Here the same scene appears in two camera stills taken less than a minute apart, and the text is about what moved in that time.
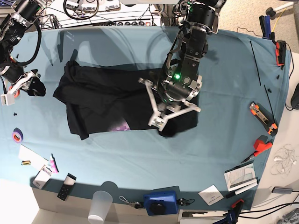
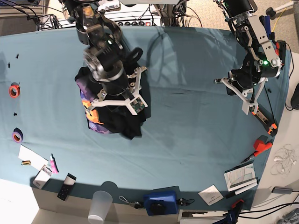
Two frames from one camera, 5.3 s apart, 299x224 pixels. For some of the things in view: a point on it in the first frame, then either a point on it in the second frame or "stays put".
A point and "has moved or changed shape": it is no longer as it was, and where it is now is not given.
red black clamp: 281,49 stays put
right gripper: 177,84 to 248,106
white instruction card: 211,195 stays put
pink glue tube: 53,165 stays put
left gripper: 31,82 to 136,103
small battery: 25,162 stays put
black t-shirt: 103,98 has moved or changed shape
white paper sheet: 36,160 stays put
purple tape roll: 17,135 stays put
